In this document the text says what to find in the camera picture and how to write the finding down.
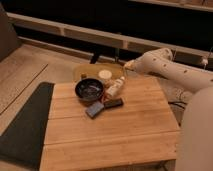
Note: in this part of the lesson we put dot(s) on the black rectangular box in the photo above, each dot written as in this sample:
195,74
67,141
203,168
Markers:
113,103

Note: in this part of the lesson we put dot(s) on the red pen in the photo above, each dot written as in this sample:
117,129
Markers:
104,96

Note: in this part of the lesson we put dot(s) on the dark floor mat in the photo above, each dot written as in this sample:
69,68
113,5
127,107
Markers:
22,142

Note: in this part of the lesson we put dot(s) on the yellow tray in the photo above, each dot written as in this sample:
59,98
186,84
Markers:
92,70

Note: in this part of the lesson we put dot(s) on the white plastic bottle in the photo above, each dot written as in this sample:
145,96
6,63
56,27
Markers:
113,90

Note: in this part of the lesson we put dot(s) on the blue rectangular box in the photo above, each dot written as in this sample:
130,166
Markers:
93,110

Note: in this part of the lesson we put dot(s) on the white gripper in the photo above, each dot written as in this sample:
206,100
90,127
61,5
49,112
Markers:
129,65

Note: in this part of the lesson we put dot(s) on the dark round bowl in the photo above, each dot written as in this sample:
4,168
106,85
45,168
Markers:
89,89

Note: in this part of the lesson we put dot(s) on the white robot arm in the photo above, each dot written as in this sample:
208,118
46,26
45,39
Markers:
195,145

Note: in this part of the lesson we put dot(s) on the light wooden shelf rail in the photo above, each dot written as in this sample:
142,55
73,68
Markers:
99,37

